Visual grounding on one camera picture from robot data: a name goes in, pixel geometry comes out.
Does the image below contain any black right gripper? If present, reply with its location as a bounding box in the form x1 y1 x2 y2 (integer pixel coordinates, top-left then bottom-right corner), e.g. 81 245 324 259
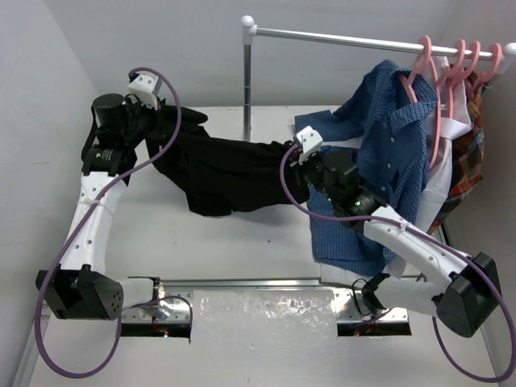
288 147 339 205

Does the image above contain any black shirt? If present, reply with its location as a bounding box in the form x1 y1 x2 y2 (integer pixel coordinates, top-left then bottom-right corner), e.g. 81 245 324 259
153 108 291 217

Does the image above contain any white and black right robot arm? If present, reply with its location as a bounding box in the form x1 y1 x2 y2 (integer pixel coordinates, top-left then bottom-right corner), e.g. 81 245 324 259
279 143 504 338

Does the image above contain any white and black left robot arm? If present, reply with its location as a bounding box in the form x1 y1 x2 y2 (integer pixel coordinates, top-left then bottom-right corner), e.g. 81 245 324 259
36 94 163 320

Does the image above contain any blue checkered shirt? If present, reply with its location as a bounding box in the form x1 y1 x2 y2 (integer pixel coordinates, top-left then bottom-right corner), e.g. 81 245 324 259
294 60 437 277

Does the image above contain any white shirt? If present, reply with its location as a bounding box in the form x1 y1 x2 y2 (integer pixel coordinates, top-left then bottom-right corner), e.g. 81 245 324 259
320 56 462 285

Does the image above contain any pink hanger holding blue shirt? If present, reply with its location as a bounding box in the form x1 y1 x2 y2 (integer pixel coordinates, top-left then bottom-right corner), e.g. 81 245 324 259
399 35 435 104

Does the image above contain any red plaid shirt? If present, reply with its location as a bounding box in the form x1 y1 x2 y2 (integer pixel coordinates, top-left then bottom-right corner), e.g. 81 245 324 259
427 71 485 234

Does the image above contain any pink hanger holding white shirt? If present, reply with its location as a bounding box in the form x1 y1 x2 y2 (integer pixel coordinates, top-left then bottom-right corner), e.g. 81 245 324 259
430 39 466 169

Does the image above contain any white front cover board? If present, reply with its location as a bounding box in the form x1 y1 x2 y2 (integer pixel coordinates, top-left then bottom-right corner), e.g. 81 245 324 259
44 290 493 386

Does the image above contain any silver and white clothes rack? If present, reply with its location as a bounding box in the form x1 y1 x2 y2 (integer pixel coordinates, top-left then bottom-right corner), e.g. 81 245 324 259
240 15 515 141

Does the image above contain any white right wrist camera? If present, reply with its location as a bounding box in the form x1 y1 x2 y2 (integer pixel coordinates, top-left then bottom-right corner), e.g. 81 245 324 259
294 126 323 157

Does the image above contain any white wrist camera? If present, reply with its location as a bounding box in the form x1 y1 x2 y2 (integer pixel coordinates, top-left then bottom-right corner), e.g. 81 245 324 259
127 74 162 110
294 126 323 157

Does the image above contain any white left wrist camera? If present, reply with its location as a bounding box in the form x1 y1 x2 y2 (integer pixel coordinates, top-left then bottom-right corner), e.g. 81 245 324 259
127 74 162 110

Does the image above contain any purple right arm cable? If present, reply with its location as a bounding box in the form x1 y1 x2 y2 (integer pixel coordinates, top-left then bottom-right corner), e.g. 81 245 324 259
279 140 516 383

